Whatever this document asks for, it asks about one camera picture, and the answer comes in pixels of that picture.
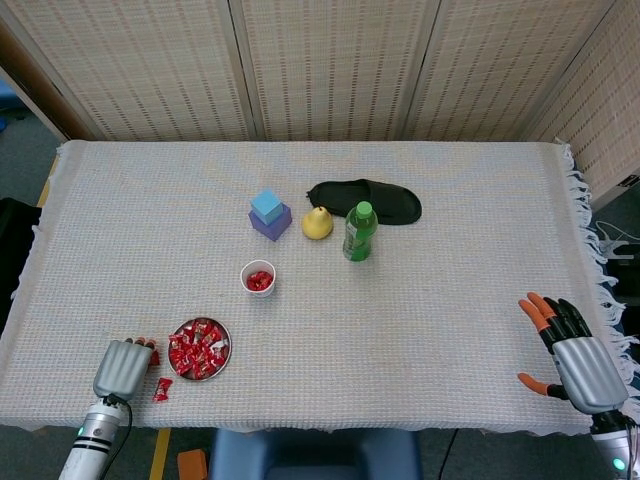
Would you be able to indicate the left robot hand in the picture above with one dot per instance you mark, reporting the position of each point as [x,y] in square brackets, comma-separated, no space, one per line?
[120,370]

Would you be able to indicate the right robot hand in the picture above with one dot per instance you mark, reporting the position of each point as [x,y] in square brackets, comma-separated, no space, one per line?
[590,372]

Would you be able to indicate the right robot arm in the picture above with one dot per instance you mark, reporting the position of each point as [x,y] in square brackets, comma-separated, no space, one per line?
[612,445]

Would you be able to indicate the round metal plate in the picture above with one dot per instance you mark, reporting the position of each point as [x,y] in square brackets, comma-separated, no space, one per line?
[226,361]

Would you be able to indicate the orange block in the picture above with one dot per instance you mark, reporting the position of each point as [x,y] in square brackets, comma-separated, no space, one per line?
[192,465]

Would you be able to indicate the white paper cup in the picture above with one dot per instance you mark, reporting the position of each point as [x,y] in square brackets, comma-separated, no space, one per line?
[264,294]

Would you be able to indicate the white woven tablecloth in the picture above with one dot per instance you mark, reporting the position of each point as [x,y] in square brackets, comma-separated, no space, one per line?
[400,325]

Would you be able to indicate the purple foam cube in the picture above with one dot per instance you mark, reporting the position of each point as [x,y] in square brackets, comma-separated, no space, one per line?
[274,229]

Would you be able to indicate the light blue foam cube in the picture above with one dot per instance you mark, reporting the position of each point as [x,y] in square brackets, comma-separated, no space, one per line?
[266,205]

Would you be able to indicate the yellow pear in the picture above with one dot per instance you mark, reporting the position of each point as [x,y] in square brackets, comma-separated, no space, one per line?
[317,226]

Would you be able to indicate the black slipper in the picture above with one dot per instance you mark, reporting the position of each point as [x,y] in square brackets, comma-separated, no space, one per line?
[390,202]

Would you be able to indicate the woven folding screen panel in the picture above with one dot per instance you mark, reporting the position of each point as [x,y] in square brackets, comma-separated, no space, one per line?
[500,70]
[335,70]
[600,110]
[150,70]

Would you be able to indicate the green drink bottle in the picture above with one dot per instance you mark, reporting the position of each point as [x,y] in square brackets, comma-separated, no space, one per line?
[360,235]

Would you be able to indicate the blue plastic bin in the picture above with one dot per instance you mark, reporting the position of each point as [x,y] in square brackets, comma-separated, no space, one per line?
[6,100]

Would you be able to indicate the brown wooden screen panel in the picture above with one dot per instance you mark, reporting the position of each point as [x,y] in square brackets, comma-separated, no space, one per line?
[35,85]

